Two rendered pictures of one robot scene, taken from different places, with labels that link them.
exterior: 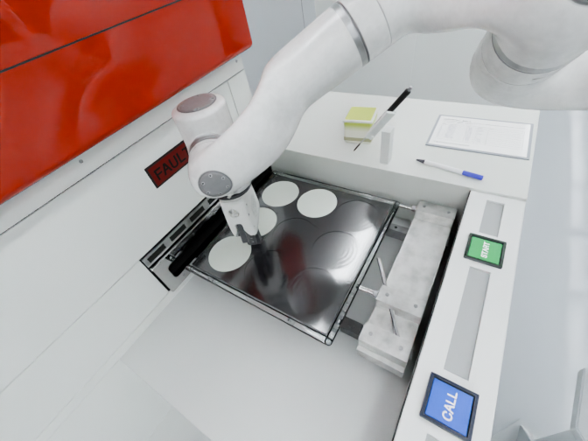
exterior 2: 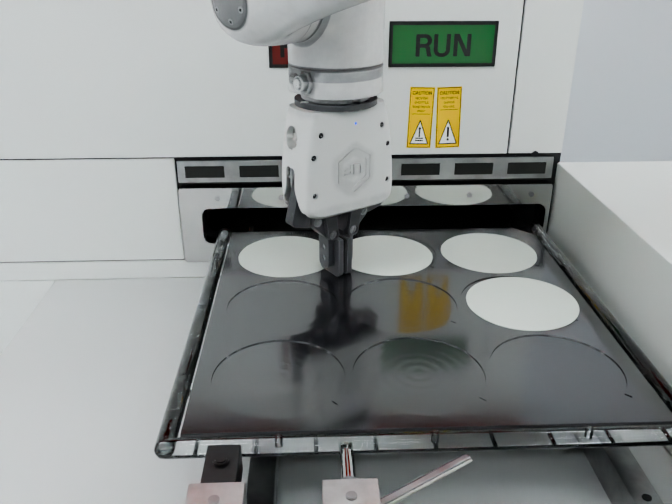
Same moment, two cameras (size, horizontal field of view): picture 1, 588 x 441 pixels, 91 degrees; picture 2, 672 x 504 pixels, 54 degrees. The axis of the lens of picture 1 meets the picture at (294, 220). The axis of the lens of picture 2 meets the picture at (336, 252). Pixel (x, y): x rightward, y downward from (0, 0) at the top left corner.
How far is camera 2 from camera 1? 0.39 m
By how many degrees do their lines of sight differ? 42
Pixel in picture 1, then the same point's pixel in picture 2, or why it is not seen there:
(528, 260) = not seen: outside the picture
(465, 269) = not seen: outside the picture
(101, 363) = (32, 256)
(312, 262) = (349, 353)
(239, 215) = (296, 147)
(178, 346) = (100, 320)
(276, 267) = (297, 313)
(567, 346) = not seen: outside the picture
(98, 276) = (108, 126)
